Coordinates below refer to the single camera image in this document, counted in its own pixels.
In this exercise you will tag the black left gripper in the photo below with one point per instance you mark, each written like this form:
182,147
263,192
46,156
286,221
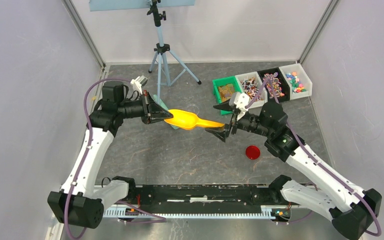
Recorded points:
152,111

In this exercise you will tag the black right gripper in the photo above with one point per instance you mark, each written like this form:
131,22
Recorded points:
223,132

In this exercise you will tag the yellow plastic scoop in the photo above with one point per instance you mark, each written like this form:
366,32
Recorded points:
188,120

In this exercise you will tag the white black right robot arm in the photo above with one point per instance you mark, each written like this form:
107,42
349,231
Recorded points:
350,208

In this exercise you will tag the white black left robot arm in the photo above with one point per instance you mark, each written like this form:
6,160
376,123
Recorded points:
77,202

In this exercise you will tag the black bin with swirl candies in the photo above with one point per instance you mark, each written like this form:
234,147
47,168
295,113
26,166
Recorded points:
279,83

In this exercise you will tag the white bin with colourful candies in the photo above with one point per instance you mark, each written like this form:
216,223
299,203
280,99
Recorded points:
300,85

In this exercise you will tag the mint green tube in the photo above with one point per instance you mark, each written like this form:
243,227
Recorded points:
163,105

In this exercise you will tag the green plastic candy bin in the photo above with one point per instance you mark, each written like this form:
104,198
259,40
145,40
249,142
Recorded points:
223,88

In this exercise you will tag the clear plastic jar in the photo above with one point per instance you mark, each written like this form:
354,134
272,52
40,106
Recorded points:
193,108

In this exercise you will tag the red jar lid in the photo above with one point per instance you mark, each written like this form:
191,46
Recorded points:
252,152

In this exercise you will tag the light blue tripod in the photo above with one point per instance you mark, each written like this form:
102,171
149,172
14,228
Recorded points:
160,53

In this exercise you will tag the light blue board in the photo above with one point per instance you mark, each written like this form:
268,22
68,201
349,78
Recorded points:
110,5

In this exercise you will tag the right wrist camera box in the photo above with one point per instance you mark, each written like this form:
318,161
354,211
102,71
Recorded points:
240,101

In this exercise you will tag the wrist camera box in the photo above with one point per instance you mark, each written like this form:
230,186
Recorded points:
138,83
240,101

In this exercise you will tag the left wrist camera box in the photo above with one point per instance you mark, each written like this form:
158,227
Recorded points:
138,83

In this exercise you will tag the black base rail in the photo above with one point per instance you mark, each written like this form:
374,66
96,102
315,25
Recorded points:
204,201

